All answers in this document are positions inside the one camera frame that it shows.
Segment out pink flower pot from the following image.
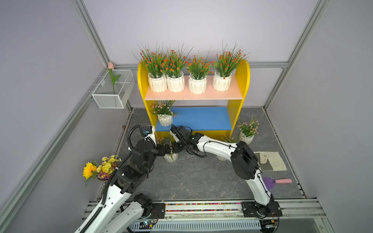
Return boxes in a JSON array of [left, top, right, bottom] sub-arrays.
[[237, 116, 259, 145], [151, 100, 179, 127], [217, 135, 236, 161], [157, 136, 178, 163]]

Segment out orange flower pot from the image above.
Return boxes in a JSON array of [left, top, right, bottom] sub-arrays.
[[213, 44, 247, 92], [186, 51, 213, 95], [162, 45, 193, 93], [136, 45, 167, 93]]

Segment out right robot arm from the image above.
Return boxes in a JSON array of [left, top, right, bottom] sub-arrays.
[[170, 125, 283, 219]]

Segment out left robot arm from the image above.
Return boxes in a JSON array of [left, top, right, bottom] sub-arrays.
[[76, 137, 171, 233]]

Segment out yellow rack with coloured shelves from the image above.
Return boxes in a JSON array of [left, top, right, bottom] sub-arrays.
[[138, 60, 250, 139]]

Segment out sunflower bouquet in basket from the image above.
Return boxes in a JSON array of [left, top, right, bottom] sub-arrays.
[[83, 155, 122, 185]]

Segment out white grey work glove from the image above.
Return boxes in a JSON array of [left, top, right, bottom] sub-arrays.
[[254, 151, 287, 171]]

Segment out pink artificial tulip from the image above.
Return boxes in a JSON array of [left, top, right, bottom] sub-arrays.
[[108, 62, 121, 95]]

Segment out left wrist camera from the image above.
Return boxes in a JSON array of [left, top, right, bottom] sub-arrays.
[[143, 125, 156, 147]]

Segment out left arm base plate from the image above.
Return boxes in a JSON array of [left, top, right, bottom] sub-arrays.
[[140, 203, 166, 219]]

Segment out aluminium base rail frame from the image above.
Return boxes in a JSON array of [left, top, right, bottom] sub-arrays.
[[85, 199, 334, 233]]

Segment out white wire wall basket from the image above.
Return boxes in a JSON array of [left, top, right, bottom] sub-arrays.
[[91, 70, 135, 109]]

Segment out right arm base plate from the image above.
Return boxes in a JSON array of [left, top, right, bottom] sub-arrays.
[[241, 200, 283, 219]]

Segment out purple trowel pink handle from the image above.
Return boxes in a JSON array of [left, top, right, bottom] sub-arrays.
[[262, 177, 292, 190]]

